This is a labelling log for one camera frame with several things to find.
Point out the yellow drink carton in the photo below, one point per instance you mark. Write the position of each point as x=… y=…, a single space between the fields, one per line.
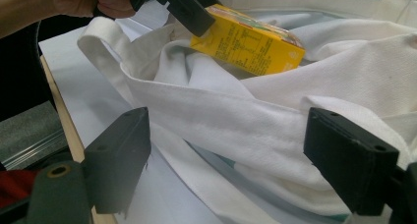
x=249 y=44

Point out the white patterned tote bag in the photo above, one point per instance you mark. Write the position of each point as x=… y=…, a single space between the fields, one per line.
x=262 y=119

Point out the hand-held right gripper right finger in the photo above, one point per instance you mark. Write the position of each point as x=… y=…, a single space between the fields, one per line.
x=354 y=161

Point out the metal floor rail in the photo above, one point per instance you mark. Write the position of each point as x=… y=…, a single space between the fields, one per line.
x=32 y=150

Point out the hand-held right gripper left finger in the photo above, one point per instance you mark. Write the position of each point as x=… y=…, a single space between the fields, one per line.
x=118 y=161

